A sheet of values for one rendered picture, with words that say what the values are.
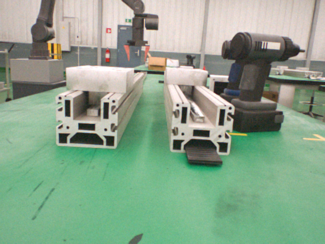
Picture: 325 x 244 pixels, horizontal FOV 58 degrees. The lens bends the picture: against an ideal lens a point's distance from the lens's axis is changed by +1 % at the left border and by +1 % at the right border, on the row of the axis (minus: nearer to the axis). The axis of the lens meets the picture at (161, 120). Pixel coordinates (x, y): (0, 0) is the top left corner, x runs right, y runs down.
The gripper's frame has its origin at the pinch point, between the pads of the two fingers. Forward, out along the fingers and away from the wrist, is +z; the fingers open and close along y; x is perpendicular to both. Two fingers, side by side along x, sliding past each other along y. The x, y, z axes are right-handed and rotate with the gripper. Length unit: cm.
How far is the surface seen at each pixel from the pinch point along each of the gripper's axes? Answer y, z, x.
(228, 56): 31, -3, -56
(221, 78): 34.4, 5.0, -35.6
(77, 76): -6, 2, -93
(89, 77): -4, 2, -93
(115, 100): 2, 6, -100
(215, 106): 19, 6, -99
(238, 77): 35, 3, -56
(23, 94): -53, 19, -6
